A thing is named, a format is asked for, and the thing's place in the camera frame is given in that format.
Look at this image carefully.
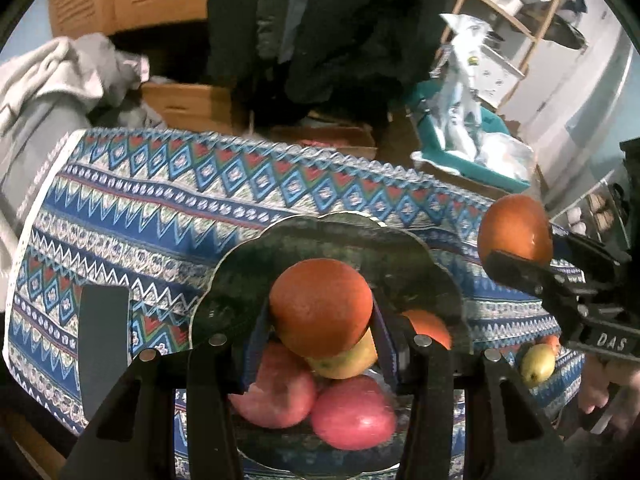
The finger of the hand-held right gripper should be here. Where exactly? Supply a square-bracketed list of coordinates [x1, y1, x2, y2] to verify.
[549, 224, 634, 282]
[484, 249, 567, 312]

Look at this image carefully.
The dark green scalloped plate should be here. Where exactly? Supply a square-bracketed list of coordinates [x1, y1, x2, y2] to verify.
[189, 211, 474, 479]

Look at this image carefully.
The pile of grey clothes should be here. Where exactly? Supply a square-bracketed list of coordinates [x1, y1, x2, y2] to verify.
[0, 32, 167, 252]

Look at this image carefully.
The dark bowl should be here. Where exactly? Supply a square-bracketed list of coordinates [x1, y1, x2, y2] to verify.
[539, 1, 589, 52]

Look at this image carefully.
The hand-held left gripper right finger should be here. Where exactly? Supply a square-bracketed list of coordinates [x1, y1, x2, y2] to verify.
[371, 299, 576, 480]

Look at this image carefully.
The dark grey flat rectangle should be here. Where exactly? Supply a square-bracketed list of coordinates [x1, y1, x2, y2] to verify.
[78, 284, 132, 407]

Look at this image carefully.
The blue patterned tablecloth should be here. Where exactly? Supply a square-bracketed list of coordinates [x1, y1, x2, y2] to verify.
[2, 127, 589, 480]

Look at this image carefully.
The teal plastic bin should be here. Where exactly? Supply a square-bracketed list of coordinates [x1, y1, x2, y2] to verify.
[406, 79, 532, 194]

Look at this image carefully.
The person's right hand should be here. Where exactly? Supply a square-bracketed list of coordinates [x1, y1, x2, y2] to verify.
[576, 354, 640, 434]

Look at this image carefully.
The egg tray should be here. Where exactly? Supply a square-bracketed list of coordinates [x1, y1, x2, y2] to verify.
[564, 189, 627, 237]

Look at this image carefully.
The red apple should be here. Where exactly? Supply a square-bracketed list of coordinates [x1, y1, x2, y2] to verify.
[229, 341, 319, 429]
[310, 374, 399, 452]

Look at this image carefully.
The clear plastic bag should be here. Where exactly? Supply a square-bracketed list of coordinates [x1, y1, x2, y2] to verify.
[476, 131, 534, 182]

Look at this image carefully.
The small yellow pear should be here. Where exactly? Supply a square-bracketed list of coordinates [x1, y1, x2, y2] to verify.
[520, 343, 557, 388]

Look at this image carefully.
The white printed plastic bag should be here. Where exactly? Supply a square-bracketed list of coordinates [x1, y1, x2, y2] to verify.
[429, 11, 494, 159]

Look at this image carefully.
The wooden drawer box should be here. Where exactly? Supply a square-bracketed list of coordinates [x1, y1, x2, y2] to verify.
[139, 81, 252, 137]

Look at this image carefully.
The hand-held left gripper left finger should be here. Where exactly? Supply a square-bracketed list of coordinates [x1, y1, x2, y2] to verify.
[60, 301, 276, 480]

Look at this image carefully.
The wooden shelf rack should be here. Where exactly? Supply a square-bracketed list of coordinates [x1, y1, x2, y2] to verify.
[439, 0, 569, 112]

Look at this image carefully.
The white box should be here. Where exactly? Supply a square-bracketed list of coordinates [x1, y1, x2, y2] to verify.
[474, 44, 524, 112]

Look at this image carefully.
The large yellow-green pear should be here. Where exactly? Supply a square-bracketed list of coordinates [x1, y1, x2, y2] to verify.
[304, 327, 379, 381]

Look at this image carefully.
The dark hanging jacket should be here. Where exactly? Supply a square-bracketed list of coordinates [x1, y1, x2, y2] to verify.
[204, 0, 452, 117]

